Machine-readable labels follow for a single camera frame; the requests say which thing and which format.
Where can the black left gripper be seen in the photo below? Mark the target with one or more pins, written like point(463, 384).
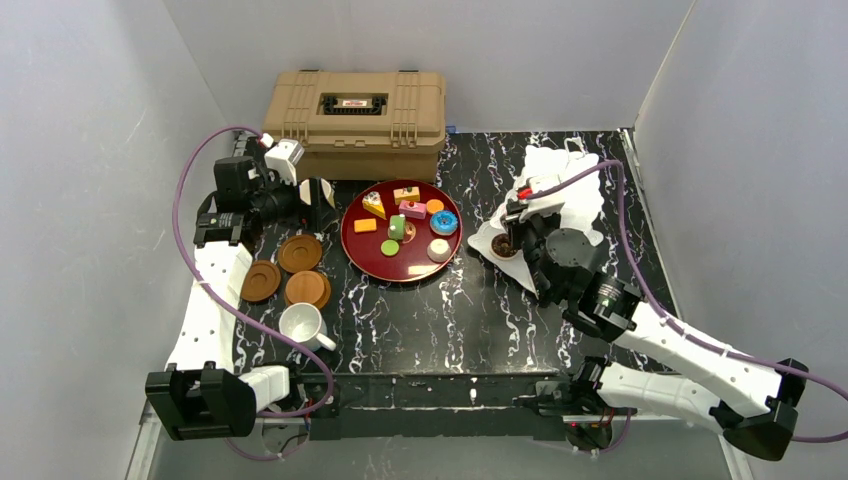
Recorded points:
point(307, 202)

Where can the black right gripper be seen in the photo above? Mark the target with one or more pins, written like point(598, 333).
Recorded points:
point(520, 234)

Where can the chocolate donut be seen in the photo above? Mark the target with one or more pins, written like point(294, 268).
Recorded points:
point(502, 247)

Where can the white three-tier cake stand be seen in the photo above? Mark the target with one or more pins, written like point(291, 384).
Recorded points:
point(578, 205)

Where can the white round cake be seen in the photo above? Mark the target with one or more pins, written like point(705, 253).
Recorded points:
point(439, 250)

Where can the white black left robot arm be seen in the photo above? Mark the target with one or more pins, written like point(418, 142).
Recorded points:
point(198, 394)

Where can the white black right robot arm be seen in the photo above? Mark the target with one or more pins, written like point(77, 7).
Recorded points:
point(753, 407)

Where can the pale yellow mug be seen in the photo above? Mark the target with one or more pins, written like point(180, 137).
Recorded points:
point(308, 192)

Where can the orange square cake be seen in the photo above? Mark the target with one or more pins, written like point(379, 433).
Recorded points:
point(366, 225)

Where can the brown wooden coaster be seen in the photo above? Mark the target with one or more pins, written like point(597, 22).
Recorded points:
point(299, 253)

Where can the yellow triangular cake slice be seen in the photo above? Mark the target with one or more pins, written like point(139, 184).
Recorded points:
point(373, 204)

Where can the light wooden coaster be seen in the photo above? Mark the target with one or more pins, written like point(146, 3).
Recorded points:
point(308, 286)

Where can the green round macaron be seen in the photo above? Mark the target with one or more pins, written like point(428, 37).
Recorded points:
point(389, 248)

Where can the round red tray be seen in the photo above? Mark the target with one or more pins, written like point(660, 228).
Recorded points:
point(411, 264)

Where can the dark brown coaster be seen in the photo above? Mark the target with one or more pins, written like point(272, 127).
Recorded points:
point(262, 281)

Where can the blue frosted donut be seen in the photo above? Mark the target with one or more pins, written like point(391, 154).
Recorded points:
point(444, 223)

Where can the pink rectangular cake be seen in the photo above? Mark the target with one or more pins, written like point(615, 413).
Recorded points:
point(413, 209)

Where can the yellow rectangular cake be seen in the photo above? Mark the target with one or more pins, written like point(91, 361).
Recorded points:
point(406, 194)

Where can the tan plastic toolbox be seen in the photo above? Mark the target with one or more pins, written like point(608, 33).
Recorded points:
point(361, 126)

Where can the orange round cookie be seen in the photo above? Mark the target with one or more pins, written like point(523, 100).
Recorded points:
point(434, 206)

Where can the white mug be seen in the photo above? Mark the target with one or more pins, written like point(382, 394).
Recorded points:
point(304, 324)

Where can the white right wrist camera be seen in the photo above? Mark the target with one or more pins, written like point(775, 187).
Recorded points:
point(540, 197)

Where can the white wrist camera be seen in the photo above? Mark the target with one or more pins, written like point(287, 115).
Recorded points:
point(282, 156)
point(540, 197)

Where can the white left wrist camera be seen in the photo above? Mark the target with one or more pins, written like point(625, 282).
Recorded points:
point(282, 156)

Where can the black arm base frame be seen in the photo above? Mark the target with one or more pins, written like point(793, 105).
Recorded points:
point(539, 406)

